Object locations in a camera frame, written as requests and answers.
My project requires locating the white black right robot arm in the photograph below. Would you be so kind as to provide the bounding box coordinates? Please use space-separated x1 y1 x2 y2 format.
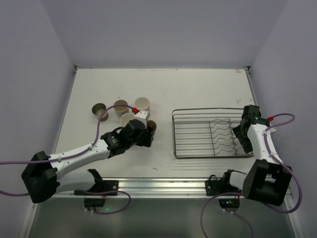
223 105 292 206

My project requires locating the beige tall cup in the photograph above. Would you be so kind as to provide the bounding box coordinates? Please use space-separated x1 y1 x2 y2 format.
113 100 129 119

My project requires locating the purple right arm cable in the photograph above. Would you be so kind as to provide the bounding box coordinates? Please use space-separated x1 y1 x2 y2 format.
200 113 303 238

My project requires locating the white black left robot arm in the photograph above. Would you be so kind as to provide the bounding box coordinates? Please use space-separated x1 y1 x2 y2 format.
21 119 153 203

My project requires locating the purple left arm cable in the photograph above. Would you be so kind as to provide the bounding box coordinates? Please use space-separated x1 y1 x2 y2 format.
0 104 138 197

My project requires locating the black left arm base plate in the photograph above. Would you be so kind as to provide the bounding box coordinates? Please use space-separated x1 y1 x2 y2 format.
74 180 119 196

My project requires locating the dark cup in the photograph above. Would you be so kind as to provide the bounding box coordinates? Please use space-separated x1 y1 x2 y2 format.
147 120 157 136

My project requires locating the blue hexagonal mug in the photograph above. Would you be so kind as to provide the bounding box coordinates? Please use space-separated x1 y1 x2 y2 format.
120 113 134 127

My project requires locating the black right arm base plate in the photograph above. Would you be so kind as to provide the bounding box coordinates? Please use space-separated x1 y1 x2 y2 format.
205 173 242 196

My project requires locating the aluminium front rail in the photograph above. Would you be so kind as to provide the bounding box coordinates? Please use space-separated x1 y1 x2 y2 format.
54 176 293 199

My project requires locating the pink hexagonal mug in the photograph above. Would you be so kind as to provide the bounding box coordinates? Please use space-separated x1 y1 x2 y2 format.
134 97 150 113

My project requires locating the grey wire dish rack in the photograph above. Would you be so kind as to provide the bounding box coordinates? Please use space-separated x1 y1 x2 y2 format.
172 108 253 159

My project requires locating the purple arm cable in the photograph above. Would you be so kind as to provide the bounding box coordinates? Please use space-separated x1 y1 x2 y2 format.
200 113 303 238
0 104 138 197

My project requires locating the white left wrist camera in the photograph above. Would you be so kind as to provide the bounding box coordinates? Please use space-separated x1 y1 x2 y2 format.
134 110 150 126

